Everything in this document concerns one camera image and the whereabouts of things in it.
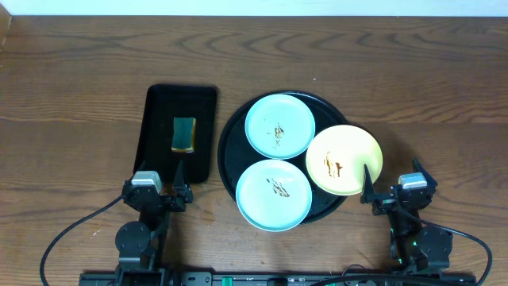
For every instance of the light blue plate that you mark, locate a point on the light blue plate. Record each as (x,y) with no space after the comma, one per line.
(273,195)
(280,126)

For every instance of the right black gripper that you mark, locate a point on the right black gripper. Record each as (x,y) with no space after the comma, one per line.
(382,202)

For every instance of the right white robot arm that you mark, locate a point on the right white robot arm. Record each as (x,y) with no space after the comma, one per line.
(419,248)

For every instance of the green yellow sponge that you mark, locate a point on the green yellow sponge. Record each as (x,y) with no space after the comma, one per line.
(183,135)

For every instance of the rectangular black tray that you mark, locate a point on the rectangular black tray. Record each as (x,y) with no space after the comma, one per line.
(163,103)

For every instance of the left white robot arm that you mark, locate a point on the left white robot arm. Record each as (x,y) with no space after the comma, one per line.
(141,243)

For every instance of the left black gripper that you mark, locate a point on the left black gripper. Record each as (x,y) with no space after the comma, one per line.
(159,197)

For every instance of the yellow plate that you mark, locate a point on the yellow plate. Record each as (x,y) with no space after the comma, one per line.
(337,156)

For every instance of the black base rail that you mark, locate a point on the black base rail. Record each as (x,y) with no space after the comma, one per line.
(289,279)

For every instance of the round black tray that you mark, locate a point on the round black tray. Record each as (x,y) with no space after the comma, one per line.
(235,154)

